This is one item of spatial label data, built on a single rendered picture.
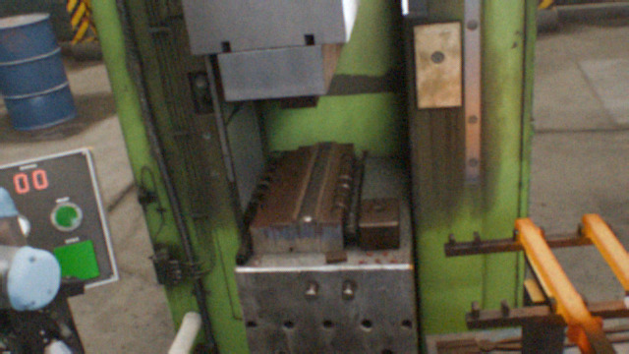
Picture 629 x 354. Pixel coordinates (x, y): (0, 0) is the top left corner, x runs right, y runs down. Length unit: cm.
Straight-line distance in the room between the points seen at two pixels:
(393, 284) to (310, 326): 22
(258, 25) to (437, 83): 39
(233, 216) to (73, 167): 40
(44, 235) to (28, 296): 53
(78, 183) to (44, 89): 444
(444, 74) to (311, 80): 28
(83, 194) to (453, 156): 79
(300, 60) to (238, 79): 13
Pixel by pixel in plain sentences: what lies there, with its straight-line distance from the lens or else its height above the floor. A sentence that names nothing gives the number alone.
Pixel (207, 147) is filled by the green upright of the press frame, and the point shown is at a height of 111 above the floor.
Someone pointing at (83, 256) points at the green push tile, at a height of 102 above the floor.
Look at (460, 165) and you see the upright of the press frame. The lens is 139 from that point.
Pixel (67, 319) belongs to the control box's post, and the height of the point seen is 81.
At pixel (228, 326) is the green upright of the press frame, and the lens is 171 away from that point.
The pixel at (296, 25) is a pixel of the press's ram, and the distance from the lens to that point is 115.
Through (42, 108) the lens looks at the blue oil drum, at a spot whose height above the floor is 17.
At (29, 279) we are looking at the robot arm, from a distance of 82.
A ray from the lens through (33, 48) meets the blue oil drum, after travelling 570.
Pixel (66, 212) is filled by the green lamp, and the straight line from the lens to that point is 133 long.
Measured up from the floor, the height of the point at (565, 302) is 101.
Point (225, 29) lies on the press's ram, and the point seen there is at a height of 141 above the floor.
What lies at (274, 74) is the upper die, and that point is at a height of 132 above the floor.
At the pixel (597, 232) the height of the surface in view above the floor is 101.
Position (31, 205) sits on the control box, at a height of 112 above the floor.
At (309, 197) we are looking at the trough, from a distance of 142.
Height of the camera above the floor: 163
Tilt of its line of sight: 25 degrees down
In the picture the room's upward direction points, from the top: 7 degrees counter-clockwise
